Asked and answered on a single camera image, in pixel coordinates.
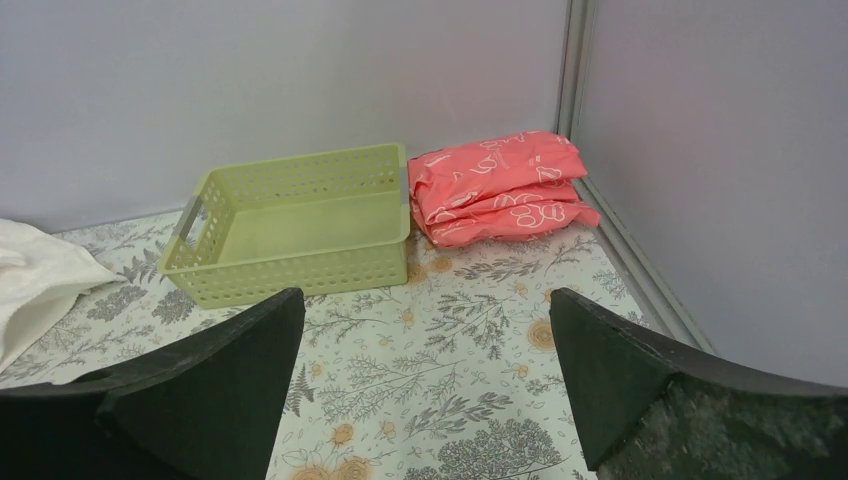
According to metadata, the green perforated plastic basket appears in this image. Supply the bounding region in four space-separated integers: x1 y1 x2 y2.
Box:
158 143 411 309

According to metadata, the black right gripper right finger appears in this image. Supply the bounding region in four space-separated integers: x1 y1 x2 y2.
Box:
550 288 847 479

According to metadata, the white crumpled towel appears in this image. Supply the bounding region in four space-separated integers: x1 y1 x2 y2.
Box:
1 219 125 370

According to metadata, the pink patterned plastic package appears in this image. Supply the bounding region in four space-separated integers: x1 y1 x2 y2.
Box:
407 131 601 248

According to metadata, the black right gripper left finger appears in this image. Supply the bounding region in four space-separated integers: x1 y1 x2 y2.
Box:
1 288 305 479

